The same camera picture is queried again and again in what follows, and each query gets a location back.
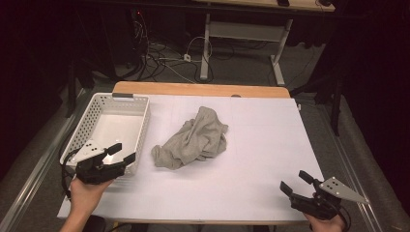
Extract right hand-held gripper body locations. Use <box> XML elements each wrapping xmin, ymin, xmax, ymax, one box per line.
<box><xmin>289</xmin><ymin>176</ymin><xmax>369</xmax><ymax>221</ymax></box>

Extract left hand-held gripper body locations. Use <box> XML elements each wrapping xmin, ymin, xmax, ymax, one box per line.
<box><xmin>68</xmin><ymin>138</ymin><xmax>128</xmax><ymax>186</ymax></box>

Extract grey shorts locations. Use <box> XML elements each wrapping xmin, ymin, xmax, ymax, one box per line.
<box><xmin>151</xmin><ymin>105</ymin><xmax>229</xmax><ymax>171</ymax></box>

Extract person's right hand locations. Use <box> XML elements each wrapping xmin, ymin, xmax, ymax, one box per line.
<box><xmin>304</xmin><ymin>212</ymin><xmax>347</xmax><ymax>232</ymax></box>

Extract person's left hand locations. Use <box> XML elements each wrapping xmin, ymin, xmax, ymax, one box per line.
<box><xmin>69</xmin><ymin>176</ymin><xmax>114</xmax><ymax>215</ymax></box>

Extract white perforated plastic basket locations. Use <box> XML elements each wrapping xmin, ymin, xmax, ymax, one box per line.
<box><xmin>59</xmin><ymin>92</ymin><xmax>152</xmax><ymax>178</ymax></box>

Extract white table cover board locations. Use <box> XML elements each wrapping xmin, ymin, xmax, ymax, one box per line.
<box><xmin>57</xmin><ymin>94</ymin><xmax>327</xmax><ymax>223</ymax></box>

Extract black chair seat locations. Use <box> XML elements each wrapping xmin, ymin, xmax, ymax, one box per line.
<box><xmin>81</xmin><ymin>215</ymin><xmax>107</xmax><ymax>232</ymax></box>

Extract black stand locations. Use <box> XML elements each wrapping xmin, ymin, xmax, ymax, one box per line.
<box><xmin>289</xmin><ymin>73</ymin><xmax>344</xmax><ymax>137</ymax></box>
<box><xmin>64</xmin><ymin>61</ymin><xmax>96</xmax><ymax>119</ymax></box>

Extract wooden table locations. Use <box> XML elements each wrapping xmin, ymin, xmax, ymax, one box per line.
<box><xmin>96</xmin><ymin>80</ymin><xmax>310</xmax><ymax>226</ymax></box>

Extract white-framed desk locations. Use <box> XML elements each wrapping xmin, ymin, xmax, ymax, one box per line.
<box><xmin>192</xmin><ymin>0</ymin><xmax>337</xmax><ymax>86</ymax></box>

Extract metal floor rail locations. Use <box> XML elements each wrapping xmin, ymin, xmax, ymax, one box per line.
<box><xmin>0</xmin><ymin>88</ymin><xmax>88</xmax><ymax>232</ymax></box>
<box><xmin>317</xmin><ymin>102</ymin><xmax>385</xmax><ymax>232</ymax></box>

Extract bundle of black floor cables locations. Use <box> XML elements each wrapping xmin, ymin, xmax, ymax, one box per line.
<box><xmin>132</xmin><ymin>9</ymin><xmax>215</xmax><ymax>83</ymax></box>

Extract white cable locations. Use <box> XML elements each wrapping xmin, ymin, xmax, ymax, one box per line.
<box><xmin>186</xmin><ymin>35</ymin><xmax>214</xmax><ymax>64</ymax></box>

